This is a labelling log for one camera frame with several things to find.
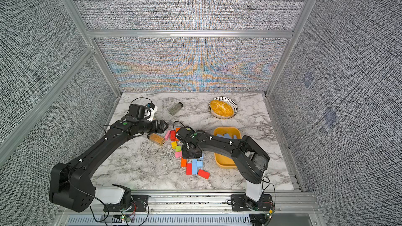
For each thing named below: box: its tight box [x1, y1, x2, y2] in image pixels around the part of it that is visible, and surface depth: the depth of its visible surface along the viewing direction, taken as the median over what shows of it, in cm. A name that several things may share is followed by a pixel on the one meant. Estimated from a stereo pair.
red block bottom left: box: [185, 162, 193, 176], surface depth 85 cm
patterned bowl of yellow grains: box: [208, 96, 238, 120], surface depth 106 cm
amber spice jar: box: [149, 132, 166, 146], surface depth 94 cm
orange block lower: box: [181, 156, 187, 168], surface depth 87 cm
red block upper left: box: [170, 129, 177, 142], surface depth 96 cm
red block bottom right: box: [197, 168, 211, 180], surface depth 84 cm
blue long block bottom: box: [192, 158, 198, 175], surface depth 85 cm
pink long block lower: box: [174, 151, 183, 159], surface depth 90 cm
